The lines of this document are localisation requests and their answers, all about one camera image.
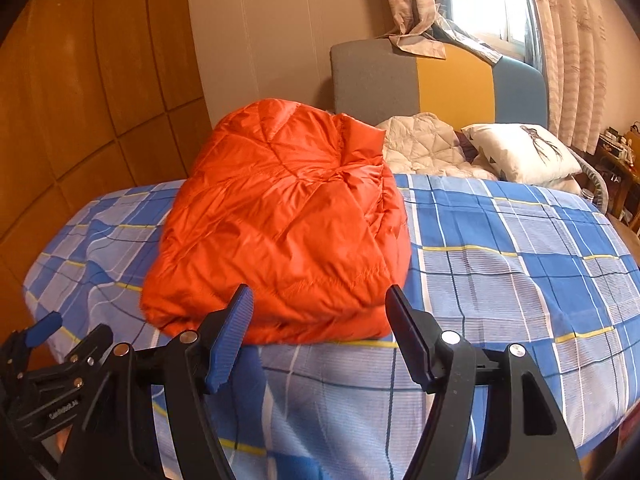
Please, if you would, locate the window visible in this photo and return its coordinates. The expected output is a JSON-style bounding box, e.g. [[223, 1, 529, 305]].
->
[[445, 0, 543, 61]]

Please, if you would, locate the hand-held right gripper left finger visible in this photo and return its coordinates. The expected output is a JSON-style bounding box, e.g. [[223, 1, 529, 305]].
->
[[57, 284, 256, 480]]

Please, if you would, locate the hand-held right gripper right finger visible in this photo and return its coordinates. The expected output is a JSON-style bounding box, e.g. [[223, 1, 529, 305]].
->
[[386, 285, 583, 480]]

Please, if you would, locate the orange quilted down jacket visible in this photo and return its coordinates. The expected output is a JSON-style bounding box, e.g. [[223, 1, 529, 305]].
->
[[139, 99, 412, 346]]

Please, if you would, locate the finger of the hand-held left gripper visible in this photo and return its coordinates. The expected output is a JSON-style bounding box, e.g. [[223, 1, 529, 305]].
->
[[0, 311, 63, 376], [60, 324, 115, 386]]

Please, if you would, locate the wooden wardrobe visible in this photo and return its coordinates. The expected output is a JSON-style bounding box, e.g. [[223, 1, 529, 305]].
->
[[0, 0, 226, 326]]

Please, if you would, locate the beige patterned curtain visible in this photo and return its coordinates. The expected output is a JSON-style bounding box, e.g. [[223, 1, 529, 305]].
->
[[375, 0, 503, 66], [530, 0, 616, 156]]

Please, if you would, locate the white printed pillow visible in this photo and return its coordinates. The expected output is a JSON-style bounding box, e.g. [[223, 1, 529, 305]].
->
[[461, 122, 583, 185]]

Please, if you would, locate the cluttered wooden desk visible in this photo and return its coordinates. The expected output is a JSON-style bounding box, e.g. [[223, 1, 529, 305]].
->
[[585, 120, 640, 226]]

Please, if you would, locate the grey yellow blue headboard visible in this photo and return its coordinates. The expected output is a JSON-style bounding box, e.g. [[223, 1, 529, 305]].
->
[[330, 39, 548, 128]]

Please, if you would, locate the grey bed guard rail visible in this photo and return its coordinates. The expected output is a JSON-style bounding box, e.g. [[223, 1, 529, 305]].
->
[[565, 147, 610, 211]]

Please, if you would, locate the bed with blue plaid sheet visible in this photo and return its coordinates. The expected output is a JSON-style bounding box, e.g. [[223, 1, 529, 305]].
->
[[22, 172, 636, 480]]

